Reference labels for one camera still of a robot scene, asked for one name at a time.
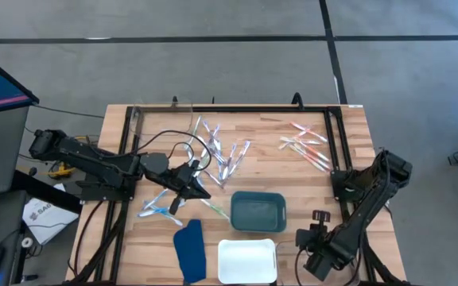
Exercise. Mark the white printed booklet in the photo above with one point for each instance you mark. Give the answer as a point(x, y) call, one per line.
point(48, 216)

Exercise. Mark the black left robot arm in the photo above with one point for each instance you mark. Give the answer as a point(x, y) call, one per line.
point(94, 159)

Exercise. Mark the teal plastic bin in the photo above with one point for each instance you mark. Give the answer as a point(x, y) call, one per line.
point(257, 212)

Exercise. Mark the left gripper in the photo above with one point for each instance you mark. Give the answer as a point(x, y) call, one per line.
point(181, 176)

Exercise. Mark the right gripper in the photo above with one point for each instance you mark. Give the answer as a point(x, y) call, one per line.
point(318, 254)

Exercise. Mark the yellow clamp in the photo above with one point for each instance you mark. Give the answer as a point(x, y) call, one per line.
point(60, 171)

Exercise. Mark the dark blue cloth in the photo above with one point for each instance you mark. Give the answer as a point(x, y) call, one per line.
point(190, 254)

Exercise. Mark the white tape roll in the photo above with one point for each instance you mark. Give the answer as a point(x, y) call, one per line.
point(23, 242)

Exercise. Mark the blue wrapped toothbrush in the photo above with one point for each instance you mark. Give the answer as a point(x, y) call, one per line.
point(149, 212)
point(155, 199)
point(169, 216)

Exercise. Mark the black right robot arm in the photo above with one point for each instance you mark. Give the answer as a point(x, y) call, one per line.
point(372, 190)

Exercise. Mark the white plastic tray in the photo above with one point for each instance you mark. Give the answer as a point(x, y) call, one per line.
point(247, 262)

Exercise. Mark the purple toothbrush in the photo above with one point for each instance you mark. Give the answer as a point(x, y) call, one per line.
point(212, 137)
point(240, 157)
point(213, 178)
point(217, 157)
point(216, 143)
point(229, 161)

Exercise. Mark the green toothbrush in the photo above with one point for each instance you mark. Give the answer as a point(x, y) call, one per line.
point(203, 161)
point(196, 127)
point(215, 208)

